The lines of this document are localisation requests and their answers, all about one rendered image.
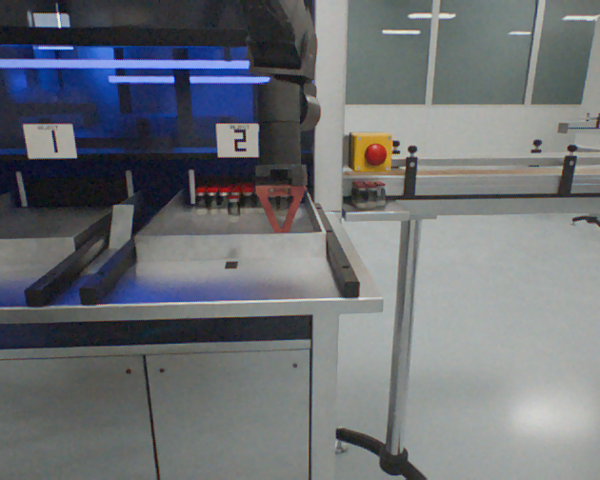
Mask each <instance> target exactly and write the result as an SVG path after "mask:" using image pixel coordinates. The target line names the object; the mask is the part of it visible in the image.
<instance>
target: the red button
mask: <svg viewBox="0 0 600 480"><path fill-rule="evenodd" d="M365 159H366V161H367V162H368V163H369V164H371V165H373V166H379V165H381V164H383V163H384V162H385V161H386V159H387V150H386V149H385V147H384V146H382V145H380V144H376V143H374V144H371V145H369V146H368V147H367V148H366V150H365Z"/></svg>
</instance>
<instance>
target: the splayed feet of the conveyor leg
mask: <svg viewBox="0 0 600 480"><path fill-rule="evenodd" d="M349 444H352V445H354V446H357V447H360V448H363V449H365V450H368V451H370V452H372V453H373V454H375V455H377V456H378V457H379V466H380V468H381V470H382V471H383V472H385V473H387V474H389V475H395V476H397V475H401V474H402V475H403V476H404V477H405V478H406V479H407V480H429V479H428V478H427V477H426V476H425V475H424V474H423V473H422V472H421V471H420V470H419V469H418V468H416V467H415V466H414V465H413V464H412V463H411V462H410V461H409V460H408V458H409V454H408V451H407V450H406V448H405V447H404V449H403V454H402V455H401V456H400V457H391V456H389V455H388V454H387V453H386V451H385V449H386V444H385V443H384V442H382V441H380V440H378V439H376V438H374V437H372V436H370V435H367V434H365V433H361V432H358V431H354V430H348V429H344V428H342V427H338V429H337V430H336V436H335V452H345V451H346V450H348V448H349Z"/></svg>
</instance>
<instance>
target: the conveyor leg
mask: <svg viewBox="0 0 600 480"><path fill-rule="evenodd" d="M423 219H437V215H433V216H409V221H401V227H400V241H399V254H398V269H397V282H396V296H395V311H394V324H393V338H392V353H391V366H390V393H389V407H388V422H387V435H386V449H385V451H386V453H387V454H388V455H389V456H391V457H400V456H401V455H402V454H403V449H404V438H405V426H406V415H407V404H408V392H409V380H410V359H411V347H412V336H413V324H414V313H415V301H416V289H417V277H418V266H419V254H420V243H421V231H422V220H423Z"/></svg>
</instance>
